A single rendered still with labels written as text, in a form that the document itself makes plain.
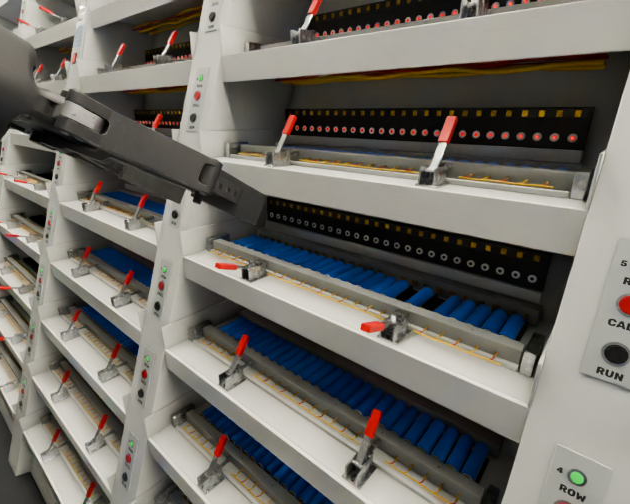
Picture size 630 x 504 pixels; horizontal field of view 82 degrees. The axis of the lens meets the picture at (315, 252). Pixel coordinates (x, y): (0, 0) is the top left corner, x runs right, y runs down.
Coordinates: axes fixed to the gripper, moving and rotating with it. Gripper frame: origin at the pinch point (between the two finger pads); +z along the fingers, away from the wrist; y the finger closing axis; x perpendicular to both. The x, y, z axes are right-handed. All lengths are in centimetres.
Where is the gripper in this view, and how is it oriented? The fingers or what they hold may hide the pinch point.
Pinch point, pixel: (207, 195)
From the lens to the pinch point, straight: 39.2
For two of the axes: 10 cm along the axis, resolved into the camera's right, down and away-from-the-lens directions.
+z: 5.5, 2.6, 7.9
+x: 3.4, -9.4, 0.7
